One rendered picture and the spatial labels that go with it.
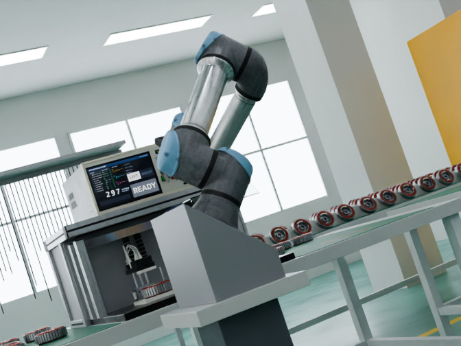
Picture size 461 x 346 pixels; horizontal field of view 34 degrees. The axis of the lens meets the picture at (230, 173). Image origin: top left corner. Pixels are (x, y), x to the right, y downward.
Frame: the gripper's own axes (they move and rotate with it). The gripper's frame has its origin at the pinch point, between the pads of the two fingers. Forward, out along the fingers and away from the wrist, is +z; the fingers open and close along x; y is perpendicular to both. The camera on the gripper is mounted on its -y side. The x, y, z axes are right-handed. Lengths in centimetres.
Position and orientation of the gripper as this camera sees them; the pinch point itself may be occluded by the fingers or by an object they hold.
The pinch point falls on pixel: (165, 175)
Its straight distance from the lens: 285.0
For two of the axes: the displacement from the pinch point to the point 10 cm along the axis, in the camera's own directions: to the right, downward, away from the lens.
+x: 8.6, -2.6, 4.4
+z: -2.2, 5.9, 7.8
